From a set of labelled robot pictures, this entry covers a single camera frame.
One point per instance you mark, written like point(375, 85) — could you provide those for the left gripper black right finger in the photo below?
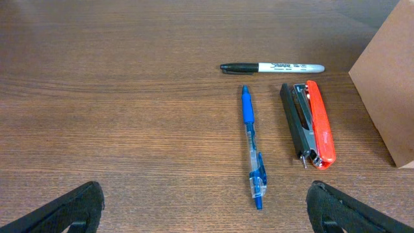
point(331, 210)

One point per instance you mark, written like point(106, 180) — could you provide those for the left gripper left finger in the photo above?
point(79, 210)

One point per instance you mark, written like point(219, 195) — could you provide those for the blue ballpoint pen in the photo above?
point(257, 174)

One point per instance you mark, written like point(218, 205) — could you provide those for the orange black stapler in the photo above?
point(308, 123)

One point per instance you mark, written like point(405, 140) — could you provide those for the black sharpie marker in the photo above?
point(251, 68)

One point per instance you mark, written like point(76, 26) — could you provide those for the cardboard box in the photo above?
point(383, 77)

